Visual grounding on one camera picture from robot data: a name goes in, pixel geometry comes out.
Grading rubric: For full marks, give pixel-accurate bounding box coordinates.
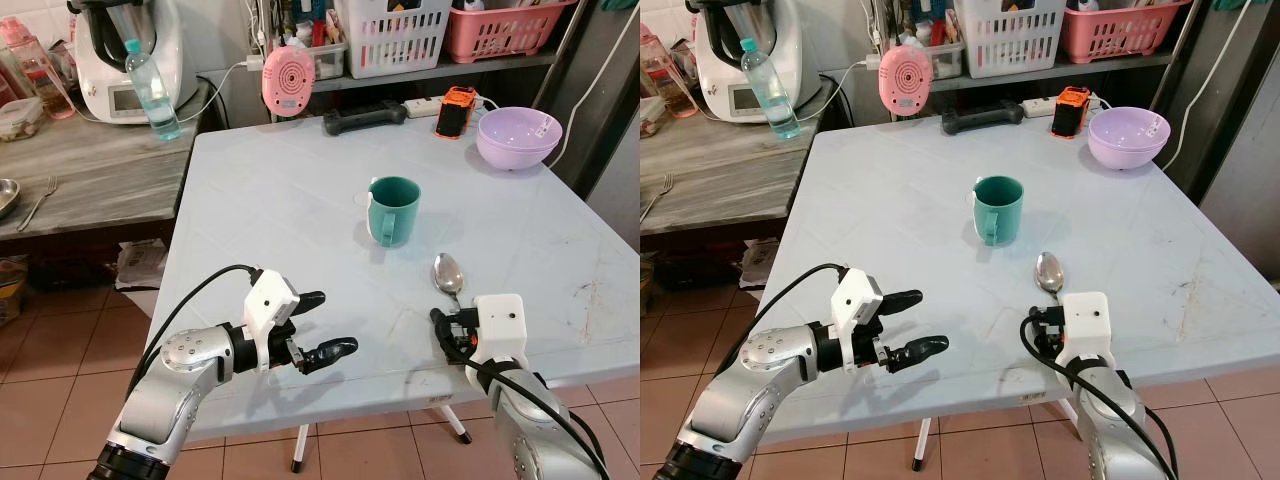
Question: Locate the steel spoon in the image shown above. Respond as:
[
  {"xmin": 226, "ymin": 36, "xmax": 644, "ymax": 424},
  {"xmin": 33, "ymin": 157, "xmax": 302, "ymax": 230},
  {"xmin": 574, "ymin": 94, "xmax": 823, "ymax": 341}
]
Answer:
[
  {"xmin": 1033, "ymin": 250, "xmax": 1066, "ymax": 303},
  {"xmin": 431, "ymin": 252, "xmax": 467, "ymax": 313}
]

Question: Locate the green plastic mug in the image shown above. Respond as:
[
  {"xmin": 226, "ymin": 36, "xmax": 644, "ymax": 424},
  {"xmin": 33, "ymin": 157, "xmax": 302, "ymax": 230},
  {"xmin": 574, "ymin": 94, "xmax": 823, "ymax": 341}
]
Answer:
[
  {"xmin": 364, "ymin": 175, "xmax": 423, "ymax": 250},
  {"xmin": 971, "ymin": 175, "xmax": 1026, "ymax": 248}
]

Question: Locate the purple plastic bowl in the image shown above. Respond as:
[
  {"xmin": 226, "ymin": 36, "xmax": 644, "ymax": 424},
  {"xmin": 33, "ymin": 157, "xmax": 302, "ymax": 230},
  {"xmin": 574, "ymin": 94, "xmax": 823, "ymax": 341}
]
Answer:
[
  {"xmin": 475, "ymin": 106, "xmax": 564, "ymax": 172},
  {"xmin": 1086, "ymin": 106, "xmax": 1172, "ymax": 172}
]

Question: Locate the orange and black device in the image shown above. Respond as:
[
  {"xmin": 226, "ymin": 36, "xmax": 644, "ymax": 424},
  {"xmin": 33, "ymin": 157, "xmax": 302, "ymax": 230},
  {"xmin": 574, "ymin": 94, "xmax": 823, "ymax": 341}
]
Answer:
[
  {"xmin": 1049, "ymin": 86, "xmax": 1094, "ymax": 140},
  {"xmin": 434, "ymin": 86, "xmax": 480, "ymax": 140}
]

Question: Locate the white power strip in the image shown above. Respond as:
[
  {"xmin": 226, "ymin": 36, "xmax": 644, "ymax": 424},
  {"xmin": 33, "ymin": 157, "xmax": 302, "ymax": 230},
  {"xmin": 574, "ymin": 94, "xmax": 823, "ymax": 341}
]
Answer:
[
  {"xmin": 404, "ymin": 94, "xmax": 503, "ymax": 118},
  {"xmin": 1020, "ymin": 93, "xmax": 1113, "ymax": 117}
]

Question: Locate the round pink speaker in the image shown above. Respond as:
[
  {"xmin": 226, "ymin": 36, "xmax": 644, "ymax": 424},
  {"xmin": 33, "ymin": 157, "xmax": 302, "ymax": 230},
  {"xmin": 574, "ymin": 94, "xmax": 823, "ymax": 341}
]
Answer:
[
  {"xmin": 877, "ymin": 44, "xmax": 934, "ymax": 117},
  {"xmin": 261, "ymin": 44, "xmax": 318, "ymax": 119}
]

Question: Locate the steel fork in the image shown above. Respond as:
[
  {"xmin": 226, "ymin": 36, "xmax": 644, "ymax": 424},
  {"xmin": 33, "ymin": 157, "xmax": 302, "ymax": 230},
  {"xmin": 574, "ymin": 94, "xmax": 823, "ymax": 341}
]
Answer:
[
  {"xmin": 16, "ymin": 175, "xmax": 60, "ymax": 234},
  {"xmin": 640, "ymin": 174, "xmax": 674, "ymax": 224}
]

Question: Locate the clear blue-capped water bottle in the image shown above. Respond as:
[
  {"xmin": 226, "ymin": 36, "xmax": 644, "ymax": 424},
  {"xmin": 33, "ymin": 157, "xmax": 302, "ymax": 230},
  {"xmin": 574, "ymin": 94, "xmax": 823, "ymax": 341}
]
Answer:
[
  {"xmin": 739, "ymin": 37, "xmax": 804, "ymax": 140},
  {"xmin": 124, "ymin": 39, "xmax": 184, "ymax": 142}
]

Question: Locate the white plastic basket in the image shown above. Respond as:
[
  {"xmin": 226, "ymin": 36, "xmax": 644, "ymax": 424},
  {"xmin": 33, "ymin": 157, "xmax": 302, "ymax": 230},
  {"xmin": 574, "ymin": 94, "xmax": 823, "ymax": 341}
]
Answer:
[
  {"xmin": 951, "ymin": 0, "xmax": 1067, "ymax": 80},
  {"xmin": 334, "ymin": 0, "xmax": 453, "ymax": 80}
]

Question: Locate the white kitchen food processor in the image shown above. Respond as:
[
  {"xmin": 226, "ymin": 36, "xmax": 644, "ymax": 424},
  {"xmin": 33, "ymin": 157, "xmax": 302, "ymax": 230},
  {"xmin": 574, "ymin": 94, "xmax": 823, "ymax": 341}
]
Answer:
[
  {"xmin": 67, "ymin": 0, "xmax": 188, "ymax": 125},
  {"xmin": 688, "ymin": 0, "xmax": 807, "ymax": 123}
]

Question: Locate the pink plastic basket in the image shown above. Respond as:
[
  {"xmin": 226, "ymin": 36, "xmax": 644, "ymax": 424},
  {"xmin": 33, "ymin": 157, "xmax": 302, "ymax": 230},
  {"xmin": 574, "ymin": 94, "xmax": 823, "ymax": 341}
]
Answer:
[
  {"xmin": 1059, "ymin": 0, "xmax": 1194, "ymax": 64},
  {"xmin": 444, "ymin": 0, "xmax": 580, "ymax": 64}
]

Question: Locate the pink drinking bottle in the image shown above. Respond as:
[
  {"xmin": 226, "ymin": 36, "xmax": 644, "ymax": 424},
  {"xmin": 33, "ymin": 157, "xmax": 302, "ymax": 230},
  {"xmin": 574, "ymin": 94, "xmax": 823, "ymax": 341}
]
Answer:
[
  {"xmin": 0, "ymin": 16, "xmax": 77, "ymax": 121},
  {"xmin": 640, "ymin": 24, "xmax": 700, "ymax": 120}
]

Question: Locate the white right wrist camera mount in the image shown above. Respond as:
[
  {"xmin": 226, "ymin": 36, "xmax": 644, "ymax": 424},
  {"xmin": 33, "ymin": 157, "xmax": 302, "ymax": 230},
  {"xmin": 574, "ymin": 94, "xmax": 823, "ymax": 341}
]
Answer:
[
  {"xmin": 1057, "ymin": 291, "xmax": 1115, "ymax": 365},
  {"xmin": 467, "ymin": 293, "xmax": 530, "ymax": 368}
]

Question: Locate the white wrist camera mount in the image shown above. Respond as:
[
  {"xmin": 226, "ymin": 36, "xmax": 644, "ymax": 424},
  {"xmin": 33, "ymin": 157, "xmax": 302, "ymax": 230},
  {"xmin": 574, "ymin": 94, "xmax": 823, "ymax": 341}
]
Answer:
[
  {"xmin": 242, "ymin": 267, "xmax": 302, "ymax": 374},
  {"xmin": 829, "ymin": 267, "xmax": 888, "ymax": 374},
  {"xmin": 1057, "ymin": 291, "xmax": 1115, "ymax": 365},
  {"xmin": 467, "ymin": 293, "xmax": 530, "ymax": 368}
]

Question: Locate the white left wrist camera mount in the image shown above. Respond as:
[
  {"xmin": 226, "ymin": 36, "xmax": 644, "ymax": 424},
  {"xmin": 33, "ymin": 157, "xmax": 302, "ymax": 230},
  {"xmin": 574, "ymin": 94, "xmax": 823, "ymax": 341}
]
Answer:
[
  {"xmin": 242, "ymin": 267, "xmax": 302, "ymax": 374},
  {"xmin": 829, "ymin": 267, "xmax": 888, "ymax": 374}
]

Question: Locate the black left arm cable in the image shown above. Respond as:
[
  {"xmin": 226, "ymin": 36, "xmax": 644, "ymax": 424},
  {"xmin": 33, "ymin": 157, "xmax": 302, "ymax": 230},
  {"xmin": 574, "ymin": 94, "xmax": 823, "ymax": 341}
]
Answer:
[
  {"xmin": 714, "ymin": 262, "xmax": 846, "ymax": 401},
  {"xmin": 124, "ymin": 263, "xmax": 259, "ymax": 403}
]

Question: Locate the black handle-shaped tool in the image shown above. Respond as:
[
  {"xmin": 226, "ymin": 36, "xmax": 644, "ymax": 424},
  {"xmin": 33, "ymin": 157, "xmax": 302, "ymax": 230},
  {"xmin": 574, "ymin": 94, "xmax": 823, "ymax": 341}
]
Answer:
[
  {"xmin": 939, "ymin": 100, "xmax": 1027, "ymax": 137},
  {"xmin": 322, "ymin": 100, "xmax": 410, "ymax": 138}
]

